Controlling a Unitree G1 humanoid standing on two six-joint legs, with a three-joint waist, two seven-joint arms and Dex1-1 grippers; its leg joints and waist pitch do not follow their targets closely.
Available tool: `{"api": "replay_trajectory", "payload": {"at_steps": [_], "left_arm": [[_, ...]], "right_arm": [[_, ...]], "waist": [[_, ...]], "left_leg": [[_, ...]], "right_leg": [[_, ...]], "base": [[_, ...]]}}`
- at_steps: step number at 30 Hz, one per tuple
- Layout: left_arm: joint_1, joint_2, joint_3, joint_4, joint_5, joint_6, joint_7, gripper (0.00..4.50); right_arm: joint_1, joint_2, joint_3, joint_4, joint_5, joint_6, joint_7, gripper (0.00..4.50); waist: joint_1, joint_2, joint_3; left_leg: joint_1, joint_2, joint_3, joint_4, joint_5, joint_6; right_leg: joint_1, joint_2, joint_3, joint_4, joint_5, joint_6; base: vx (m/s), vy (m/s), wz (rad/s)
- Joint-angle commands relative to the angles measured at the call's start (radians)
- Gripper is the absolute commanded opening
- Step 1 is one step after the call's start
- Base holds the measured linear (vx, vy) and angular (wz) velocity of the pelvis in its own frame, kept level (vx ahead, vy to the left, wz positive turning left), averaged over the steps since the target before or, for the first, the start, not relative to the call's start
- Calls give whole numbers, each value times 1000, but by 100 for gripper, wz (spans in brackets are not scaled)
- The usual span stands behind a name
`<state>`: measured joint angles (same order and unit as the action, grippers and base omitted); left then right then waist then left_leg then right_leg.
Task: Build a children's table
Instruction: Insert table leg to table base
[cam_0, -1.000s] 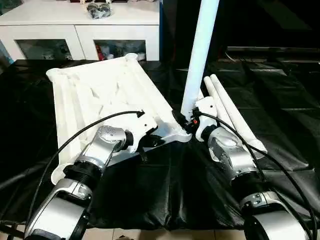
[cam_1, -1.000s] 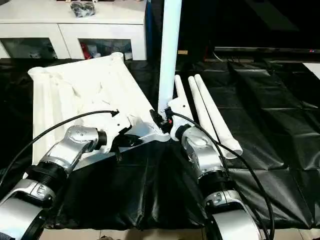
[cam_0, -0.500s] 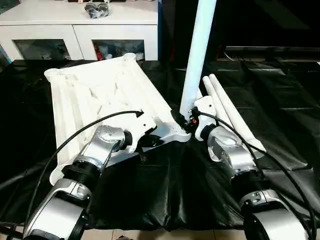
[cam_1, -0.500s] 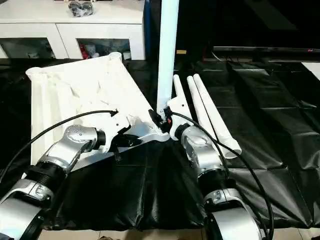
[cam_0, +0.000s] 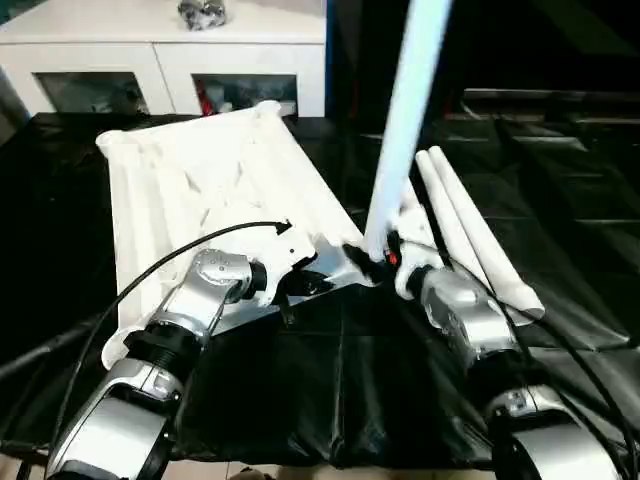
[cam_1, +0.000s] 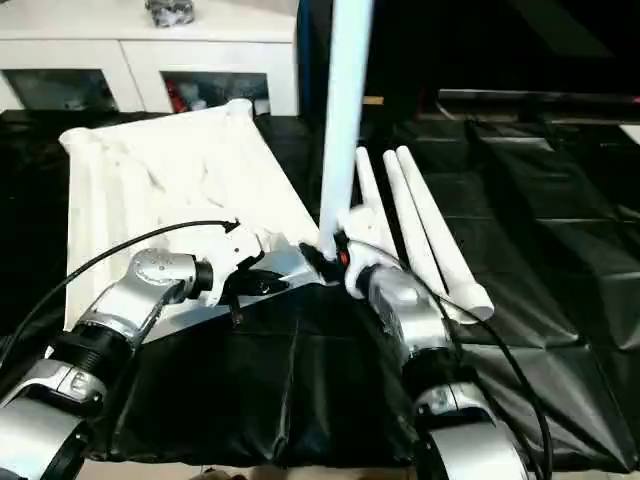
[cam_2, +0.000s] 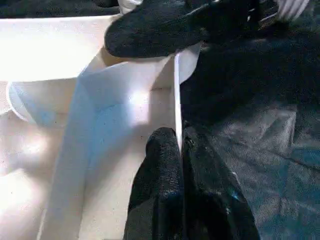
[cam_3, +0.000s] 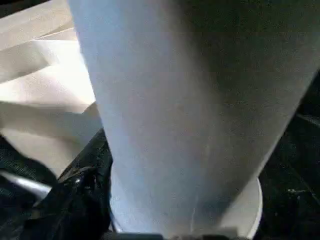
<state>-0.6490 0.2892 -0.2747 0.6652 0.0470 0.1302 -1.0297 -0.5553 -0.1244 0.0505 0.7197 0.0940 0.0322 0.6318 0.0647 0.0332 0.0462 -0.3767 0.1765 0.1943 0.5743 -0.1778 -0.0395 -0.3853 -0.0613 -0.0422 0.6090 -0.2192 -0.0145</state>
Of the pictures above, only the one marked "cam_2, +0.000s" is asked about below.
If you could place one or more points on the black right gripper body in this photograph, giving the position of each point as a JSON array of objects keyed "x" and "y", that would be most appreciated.
[{"x": 242, "y": 12}]

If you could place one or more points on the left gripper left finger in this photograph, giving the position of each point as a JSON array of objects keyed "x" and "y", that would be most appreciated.
[{"x": 157, "y": 187}]

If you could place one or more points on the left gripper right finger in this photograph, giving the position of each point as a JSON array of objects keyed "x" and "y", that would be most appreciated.
[{"x": 212, "y": 205}]

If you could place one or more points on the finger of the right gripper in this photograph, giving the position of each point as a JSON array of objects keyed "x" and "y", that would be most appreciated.
[{"x": 155, "y": 30}]

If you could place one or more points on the white plastic table leg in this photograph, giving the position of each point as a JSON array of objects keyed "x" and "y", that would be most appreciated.
[{"x": 128, "y": 5}]

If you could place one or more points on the white plastic table top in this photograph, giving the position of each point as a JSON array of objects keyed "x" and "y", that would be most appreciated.
[{"x": 50, "y": 50}]

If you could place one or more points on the black plastic mat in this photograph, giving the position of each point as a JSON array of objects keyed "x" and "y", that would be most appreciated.
[{"x": 275, "y": 125}]

